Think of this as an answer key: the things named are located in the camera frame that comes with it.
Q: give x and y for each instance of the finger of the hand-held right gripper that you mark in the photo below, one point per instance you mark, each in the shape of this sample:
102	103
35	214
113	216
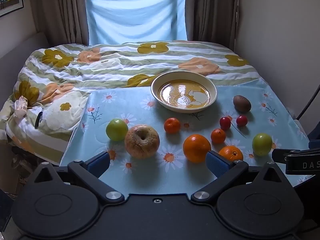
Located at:
300	163

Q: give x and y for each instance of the grey bed headboard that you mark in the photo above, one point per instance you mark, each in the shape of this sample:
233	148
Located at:
20	47

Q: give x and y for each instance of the small tangerine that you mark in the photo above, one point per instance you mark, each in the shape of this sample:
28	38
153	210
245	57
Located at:
218	135
172	125

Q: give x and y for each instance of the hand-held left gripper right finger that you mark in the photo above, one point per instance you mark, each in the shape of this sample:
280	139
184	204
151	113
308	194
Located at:
216	163

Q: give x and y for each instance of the beige curtain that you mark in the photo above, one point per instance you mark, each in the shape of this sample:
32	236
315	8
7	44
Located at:
212	10
60	10

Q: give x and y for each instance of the wrinkled old apple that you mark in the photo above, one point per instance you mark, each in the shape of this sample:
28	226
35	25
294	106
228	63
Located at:
142	141

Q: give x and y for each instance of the floral striped duvet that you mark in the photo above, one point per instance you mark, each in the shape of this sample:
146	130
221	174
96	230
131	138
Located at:
112	62

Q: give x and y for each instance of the cream bowl with yellow print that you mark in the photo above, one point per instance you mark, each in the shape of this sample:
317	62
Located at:
184	92

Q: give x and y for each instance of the red cherry tomato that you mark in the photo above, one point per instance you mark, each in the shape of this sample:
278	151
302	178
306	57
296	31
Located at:
225	123
241	120

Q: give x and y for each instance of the medium orange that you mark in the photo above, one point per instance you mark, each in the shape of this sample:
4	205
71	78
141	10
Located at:
230	153

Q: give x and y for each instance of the brown kiwi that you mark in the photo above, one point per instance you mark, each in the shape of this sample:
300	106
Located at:
241	103

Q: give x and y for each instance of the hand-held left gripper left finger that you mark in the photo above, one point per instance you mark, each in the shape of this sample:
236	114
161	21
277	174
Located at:
101	162

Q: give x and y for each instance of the white crumpled packet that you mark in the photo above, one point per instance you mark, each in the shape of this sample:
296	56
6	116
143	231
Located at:
21	106

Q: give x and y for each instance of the large orange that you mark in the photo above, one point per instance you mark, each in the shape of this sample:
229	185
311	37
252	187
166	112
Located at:
196	148

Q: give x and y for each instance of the small black device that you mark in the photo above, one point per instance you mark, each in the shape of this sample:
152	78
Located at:
38	120

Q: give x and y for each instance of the green apple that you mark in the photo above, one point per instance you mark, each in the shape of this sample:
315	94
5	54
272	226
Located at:
116	129
261	144

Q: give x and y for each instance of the light blue daisy mat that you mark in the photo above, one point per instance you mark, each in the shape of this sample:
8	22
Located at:
140	105

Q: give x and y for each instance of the light blue window cloth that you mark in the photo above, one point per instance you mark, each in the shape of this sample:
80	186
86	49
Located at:
135	17

